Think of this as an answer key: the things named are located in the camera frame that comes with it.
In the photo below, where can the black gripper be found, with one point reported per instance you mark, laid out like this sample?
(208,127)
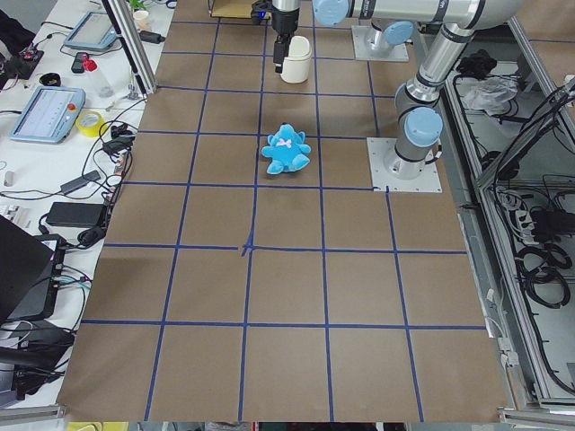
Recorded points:
(284,23)

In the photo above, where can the white trash can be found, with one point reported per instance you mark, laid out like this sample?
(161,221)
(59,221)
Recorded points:
(297,63)

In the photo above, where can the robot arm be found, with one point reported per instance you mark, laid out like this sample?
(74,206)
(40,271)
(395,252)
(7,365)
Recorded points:
(419,125)
(382,31)

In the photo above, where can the blue teddy bear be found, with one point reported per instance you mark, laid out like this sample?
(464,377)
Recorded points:
(287,150)

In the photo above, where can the red capped bottle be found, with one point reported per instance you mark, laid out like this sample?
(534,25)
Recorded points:
(97,78)

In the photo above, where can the far teach pendant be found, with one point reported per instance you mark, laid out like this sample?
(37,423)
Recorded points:
(94,32)

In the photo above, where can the teach pendant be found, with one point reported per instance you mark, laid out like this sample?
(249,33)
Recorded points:
(94,32)
(49,115)

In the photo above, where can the yellow tape roll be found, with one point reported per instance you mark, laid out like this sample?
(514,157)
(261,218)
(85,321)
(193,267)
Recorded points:
(89,123)

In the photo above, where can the near teach pendant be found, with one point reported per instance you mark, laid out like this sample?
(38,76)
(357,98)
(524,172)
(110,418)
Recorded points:
(49,115)

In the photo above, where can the black power adapter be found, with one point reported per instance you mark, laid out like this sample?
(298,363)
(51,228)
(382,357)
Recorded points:
(70,214)

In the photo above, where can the black laptop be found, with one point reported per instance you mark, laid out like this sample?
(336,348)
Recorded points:
(30,265)

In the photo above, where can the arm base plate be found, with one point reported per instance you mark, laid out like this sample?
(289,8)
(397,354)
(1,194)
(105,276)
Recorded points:
(371,45)
(391,173)

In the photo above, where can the aluminium frame post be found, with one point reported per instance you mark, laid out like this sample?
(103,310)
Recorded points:
(122,22)

